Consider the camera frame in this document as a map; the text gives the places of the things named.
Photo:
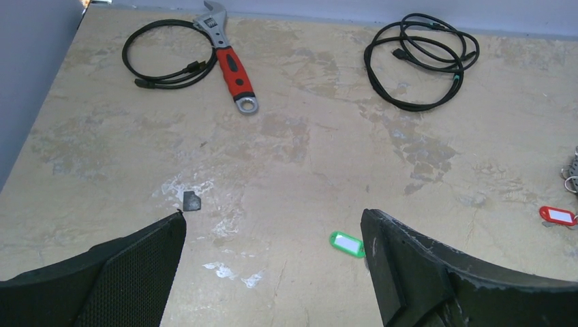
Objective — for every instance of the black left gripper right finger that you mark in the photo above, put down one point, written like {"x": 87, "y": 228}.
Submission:
{"x": 419, "y": 281}

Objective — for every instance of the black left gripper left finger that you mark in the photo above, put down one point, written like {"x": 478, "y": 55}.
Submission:
{"x": 123, "y": 282}

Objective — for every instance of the green key tag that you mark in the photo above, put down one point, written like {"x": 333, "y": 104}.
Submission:
{"x": 347, "y": 244}

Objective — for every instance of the red key tag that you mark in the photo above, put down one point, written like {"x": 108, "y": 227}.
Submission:
{"x": 558, "y": 216}

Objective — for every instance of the metal key organizer ring plate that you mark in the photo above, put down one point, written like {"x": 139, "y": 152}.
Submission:
{"x": 569, "y": 174}

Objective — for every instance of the small black debris piece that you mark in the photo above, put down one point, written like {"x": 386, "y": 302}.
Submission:
{"x": 191, "y": 201}

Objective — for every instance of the red handled adjustable wrench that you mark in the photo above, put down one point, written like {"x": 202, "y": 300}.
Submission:
{"x": 213, "y": 23}

